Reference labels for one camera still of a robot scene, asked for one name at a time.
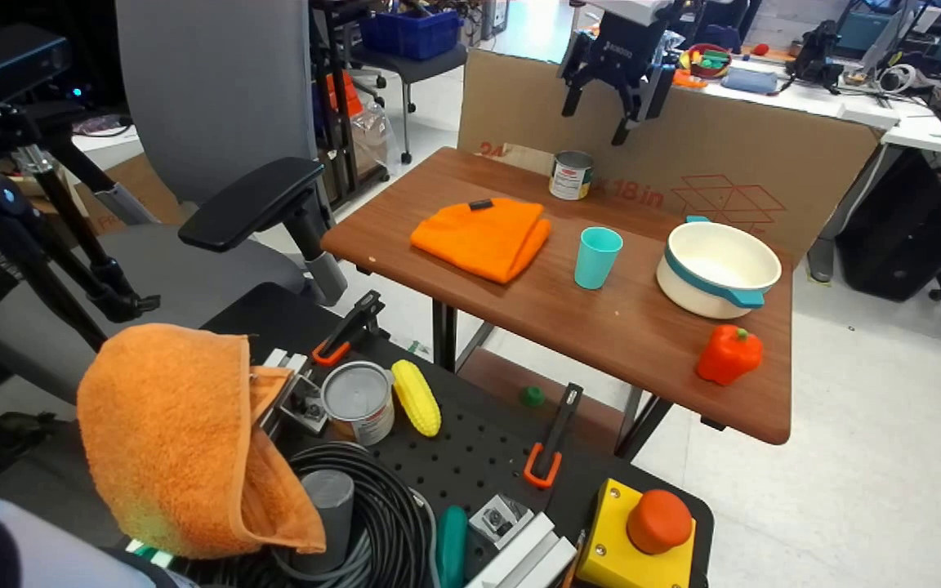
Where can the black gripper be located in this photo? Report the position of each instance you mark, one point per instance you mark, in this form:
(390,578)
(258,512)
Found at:
(620,53)

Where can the small printed tin can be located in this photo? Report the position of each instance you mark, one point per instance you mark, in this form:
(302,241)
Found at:
(568,176)

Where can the blue flat laptop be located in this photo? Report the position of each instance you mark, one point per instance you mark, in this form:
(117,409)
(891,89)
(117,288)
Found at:
(751,80)

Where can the brown cardboard panel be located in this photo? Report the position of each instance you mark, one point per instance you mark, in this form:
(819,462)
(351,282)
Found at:
(742,164)

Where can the teal plastic cup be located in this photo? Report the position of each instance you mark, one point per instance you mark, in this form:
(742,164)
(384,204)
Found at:
(598,258)

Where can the orange folded cloth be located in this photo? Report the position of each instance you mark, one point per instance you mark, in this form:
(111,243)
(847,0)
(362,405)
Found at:
(480,235)

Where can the grey stool table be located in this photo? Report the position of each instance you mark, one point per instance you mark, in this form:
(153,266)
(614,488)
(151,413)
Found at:
(415,84)

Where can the blue storage bin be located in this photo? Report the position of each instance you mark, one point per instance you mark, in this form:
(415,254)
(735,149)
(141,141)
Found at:
(409,33)

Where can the black background device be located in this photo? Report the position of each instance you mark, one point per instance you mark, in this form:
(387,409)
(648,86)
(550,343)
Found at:
(822,53)

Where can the white background table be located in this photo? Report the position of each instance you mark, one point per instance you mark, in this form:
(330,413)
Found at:
(884,110)

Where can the red toy bell pepper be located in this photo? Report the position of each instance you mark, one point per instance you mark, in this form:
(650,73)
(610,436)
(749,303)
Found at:
(726,357)

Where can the small green tape piece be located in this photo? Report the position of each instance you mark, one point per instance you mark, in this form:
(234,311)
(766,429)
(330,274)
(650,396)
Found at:
(533,396)

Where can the black bag under table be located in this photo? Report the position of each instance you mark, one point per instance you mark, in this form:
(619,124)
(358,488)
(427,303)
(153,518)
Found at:
(899,224)

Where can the yellow toy corn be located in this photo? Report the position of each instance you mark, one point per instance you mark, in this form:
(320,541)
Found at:
(415,396)

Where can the black perforated breadboard table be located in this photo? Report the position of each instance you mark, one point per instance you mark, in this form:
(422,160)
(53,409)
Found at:
(471,446)

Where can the grey office chair black armrest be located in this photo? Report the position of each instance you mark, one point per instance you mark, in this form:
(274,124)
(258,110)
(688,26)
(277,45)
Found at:
(220,99)

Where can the silver metal cup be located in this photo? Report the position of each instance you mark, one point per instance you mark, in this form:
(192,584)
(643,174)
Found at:
(360,401)

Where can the yellow emergency stop box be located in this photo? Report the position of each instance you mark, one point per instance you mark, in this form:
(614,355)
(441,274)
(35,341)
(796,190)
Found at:
(620,551)

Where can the aluminium extrusion rails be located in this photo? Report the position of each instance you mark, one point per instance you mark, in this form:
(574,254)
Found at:
(521,544)

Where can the grey plastic cylinder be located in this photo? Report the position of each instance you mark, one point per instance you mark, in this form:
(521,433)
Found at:
(330,512)

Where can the orange terry towel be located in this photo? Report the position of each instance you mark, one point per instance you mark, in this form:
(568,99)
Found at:
(176,436)

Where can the black desk leg frame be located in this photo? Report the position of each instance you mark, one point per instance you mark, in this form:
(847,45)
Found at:
(446,331)

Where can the small aluminium bracket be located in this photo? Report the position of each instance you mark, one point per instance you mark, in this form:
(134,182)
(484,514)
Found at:
(299,392)

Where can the black camera on tripod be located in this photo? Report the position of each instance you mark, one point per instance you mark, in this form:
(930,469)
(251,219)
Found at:
(24,164)

